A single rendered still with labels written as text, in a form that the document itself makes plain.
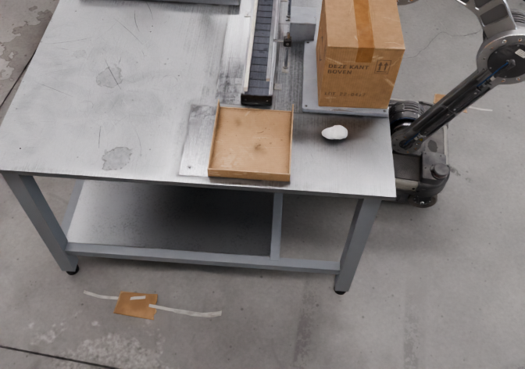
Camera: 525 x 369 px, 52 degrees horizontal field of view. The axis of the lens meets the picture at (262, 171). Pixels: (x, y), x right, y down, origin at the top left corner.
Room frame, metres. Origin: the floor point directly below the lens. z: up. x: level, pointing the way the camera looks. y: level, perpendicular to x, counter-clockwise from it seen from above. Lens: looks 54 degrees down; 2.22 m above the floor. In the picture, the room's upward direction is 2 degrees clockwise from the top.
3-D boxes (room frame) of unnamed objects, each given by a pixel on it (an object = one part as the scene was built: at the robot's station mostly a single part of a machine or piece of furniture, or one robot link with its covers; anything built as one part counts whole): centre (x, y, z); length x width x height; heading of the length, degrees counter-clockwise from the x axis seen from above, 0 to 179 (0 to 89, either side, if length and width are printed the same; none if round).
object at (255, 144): (1.14, 0.04, 0.85); 0.30 x 0.26 x 0.04; 178
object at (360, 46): (1.45, -0.30, 0.99); 0.30 x 0.24 x 0.27; 0
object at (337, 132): (1.18, -0.24, 0.85); 0.08 x 0.07 x 0.04; 61
